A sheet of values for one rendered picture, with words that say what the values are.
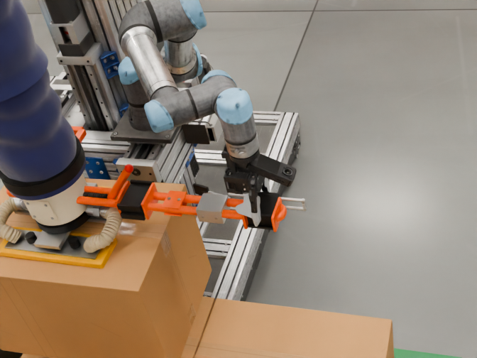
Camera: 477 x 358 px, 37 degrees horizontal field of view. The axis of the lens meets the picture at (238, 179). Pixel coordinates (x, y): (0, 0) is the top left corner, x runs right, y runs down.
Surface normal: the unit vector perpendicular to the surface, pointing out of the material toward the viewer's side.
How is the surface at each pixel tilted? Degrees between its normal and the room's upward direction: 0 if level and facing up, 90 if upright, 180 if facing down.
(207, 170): 0
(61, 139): 75
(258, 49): 0
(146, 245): 0
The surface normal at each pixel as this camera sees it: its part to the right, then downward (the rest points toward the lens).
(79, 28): 0.95, 0.07
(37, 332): -0.26, 0.69
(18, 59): 0.82, 0.42
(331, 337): -0.18, -0.73
